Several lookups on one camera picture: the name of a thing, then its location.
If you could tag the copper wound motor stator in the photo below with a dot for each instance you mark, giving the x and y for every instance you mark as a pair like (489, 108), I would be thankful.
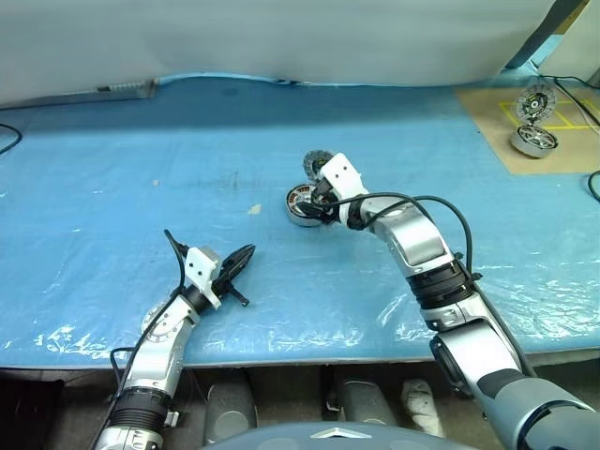
(295, 194)

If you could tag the grey slanted frame bar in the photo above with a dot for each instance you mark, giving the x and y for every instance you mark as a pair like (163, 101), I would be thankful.
(534, 40)

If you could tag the white cloth backdrop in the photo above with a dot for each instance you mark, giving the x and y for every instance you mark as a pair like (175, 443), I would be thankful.
(281, 37)

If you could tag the silver rotor wheel disc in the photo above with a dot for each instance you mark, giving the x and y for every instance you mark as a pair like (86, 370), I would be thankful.
(304, 205)

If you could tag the cardboard sheet with yellow tape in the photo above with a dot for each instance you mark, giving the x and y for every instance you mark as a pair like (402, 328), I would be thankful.
(487, 126)

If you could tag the grey rounded cylinder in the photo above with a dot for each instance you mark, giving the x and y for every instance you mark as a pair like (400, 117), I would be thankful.
(229, 408)
(363, 400)

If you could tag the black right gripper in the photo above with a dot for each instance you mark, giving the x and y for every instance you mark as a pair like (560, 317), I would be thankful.
(327, 194)

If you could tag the white shoe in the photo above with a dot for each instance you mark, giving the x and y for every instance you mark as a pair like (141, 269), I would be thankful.
(419, 398)

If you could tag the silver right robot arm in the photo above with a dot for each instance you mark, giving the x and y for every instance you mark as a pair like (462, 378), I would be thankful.
(417, 239)

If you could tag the beige tape patch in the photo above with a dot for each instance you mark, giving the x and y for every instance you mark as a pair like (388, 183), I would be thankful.
(254, 209)

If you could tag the assembled silver motor housing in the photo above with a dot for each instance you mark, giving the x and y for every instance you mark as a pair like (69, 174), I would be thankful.
(534, 141)

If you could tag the blue plastic table cover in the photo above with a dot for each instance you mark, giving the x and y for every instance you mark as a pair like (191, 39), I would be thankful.
(140, 164)

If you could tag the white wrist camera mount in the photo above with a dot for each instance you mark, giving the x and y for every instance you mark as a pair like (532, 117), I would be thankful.
(199, 265)
(340, 173)

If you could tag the finned silver motor end cap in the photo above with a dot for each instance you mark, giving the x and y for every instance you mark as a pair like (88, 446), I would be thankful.
(535, 103)
(310, 164)

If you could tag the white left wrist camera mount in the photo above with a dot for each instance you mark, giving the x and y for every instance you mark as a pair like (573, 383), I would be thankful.
(199, 265)

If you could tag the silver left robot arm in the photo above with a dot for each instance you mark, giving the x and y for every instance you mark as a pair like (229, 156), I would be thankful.
(159, 347)

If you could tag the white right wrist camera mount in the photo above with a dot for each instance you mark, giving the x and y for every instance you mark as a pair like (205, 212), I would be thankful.
(340, 173)

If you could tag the grey robot torso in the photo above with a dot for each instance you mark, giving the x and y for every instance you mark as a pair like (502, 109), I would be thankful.
(328, 440)

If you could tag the grey power strip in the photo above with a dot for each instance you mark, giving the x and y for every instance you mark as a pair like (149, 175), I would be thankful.
(129, 87)

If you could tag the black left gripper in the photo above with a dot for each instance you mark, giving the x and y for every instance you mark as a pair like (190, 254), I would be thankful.
(225, 285)

